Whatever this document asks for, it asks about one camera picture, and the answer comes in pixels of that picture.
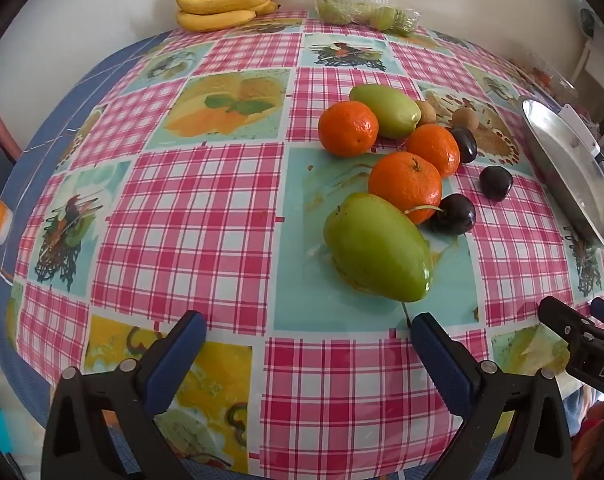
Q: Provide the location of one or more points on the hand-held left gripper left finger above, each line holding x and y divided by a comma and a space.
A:
174, 360

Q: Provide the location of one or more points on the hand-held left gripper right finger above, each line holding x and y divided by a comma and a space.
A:
444, 360

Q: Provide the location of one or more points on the large green mango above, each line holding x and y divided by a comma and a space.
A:
376, 250

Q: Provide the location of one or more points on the round metal tray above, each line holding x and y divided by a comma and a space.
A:
566, 180

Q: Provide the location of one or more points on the dark plum with stem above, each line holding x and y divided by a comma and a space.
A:
454, 215

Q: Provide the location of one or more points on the orange tangerine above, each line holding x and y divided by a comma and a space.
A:
434, 149
348, 128
404, 185

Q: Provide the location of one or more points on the brown longan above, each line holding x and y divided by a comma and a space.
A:
465, 119
425, 113

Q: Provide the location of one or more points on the small green mango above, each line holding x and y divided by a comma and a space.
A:
384, 110

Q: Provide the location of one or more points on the clear pack of small fruits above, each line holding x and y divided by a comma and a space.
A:
544, 76

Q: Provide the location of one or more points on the clear pack of green fruits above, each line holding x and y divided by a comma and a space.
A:
362, 10

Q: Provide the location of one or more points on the pink checked printed tablecloth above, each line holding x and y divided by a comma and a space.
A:
192, 210

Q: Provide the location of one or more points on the white power strip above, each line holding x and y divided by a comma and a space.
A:
581, 130

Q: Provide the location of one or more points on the white furniture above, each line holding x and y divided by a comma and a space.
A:
599, 75

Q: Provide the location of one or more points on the dark green round object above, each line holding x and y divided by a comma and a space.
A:
588, 22

